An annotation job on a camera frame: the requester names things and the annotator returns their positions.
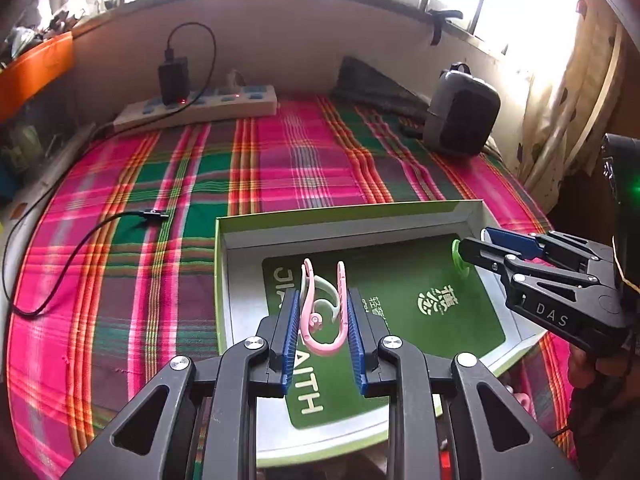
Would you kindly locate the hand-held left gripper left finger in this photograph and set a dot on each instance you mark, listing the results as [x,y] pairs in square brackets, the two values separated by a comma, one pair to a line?
[290,340]

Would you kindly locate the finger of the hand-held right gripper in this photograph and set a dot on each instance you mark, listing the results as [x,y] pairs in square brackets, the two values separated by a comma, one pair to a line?
[482,255]
[510,241]

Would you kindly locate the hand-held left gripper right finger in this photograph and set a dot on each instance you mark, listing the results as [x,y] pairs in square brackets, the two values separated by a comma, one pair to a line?
[357,340]

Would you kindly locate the white green suction cup holder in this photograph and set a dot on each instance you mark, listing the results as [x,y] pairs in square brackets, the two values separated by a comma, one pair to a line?
[457,255]

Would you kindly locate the pink plastic clip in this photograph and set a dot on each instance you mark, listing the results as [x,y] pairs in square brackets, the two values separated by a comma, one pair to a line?
[326,346]

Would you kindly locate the green cardboard box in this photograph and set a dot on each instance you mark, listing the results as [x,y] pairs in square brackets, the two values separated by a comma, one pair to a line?
[450,330]

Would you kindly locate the person's right hand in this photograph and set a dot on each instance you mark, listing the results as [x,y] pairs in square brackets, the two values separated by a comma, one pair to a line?
[582,367]

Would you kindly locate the dark grey bag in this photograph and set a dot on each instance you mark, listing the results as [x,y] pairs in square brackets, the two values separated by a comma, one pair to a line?
[465,110]

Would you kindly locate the beige patterned curtain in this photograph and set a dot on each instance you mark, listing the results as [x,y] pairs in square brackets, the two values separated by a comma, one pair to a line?
[565,85]

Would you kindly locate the pink green plaid blanket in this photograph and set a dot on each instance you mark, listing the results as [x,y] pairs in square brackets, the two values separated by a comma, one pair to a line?
[300,160]

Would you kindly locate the dark grey folded cloth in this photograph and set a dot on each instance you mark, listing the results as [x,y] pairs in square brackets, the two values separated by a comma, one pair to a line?
[370,85]

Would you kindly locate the white power strip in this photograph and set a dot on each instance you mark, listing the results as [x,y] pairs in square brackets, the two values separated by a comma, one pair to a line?
[240,102]

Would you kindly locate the black charger adapter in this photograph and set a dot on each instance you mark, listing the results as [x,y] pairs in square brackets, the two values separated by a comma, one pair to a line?
[174,80]

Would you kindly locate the orange plastic tray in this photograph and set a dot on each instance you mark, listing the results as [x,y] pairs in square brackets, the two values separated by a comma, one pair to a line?
[35,70]

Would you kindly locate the pile of plastic bags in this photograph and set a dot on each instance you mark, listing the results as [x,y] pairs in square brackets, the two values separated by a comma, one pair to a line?
[20,40]

